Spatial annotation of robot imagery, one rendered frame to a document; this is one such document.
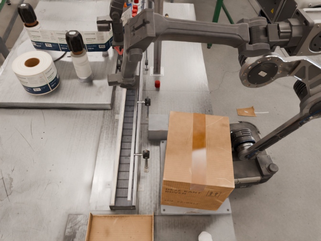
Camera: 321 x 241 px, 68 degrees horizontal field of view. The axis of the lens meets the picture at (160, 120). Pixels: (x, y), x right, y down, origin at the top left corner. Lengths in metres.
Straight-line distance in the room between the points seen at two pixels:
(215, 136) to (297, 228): 1.41
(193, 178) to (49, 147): 0.76
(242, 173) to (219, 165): 1.05
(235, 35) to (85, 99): 0.89
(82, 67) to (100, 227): 0.82
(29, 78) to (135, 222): 0.88
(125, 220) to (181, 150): 0.40
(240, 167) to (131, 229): 1.10
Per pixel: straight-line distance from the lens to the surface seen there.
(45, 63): 1.42
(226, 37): 0.75
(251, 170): 1.94
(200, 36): 0.71
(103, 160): 1.19
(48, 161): 1.26
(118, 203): 1.05
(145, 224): 1.06
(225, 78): 2.86
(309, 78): 1.41
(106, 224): 1.08
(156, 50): 1.44
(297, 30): 0.86
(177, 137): 0.89
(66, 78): 1.52
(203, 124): 0.94
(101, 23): 1.29
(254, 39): 0.81
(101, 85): 1.42
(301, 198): 2.31
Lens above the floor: 1.87
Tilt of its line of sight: 54 degrees down
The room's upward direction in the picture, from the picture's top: 3 degrees clockwise
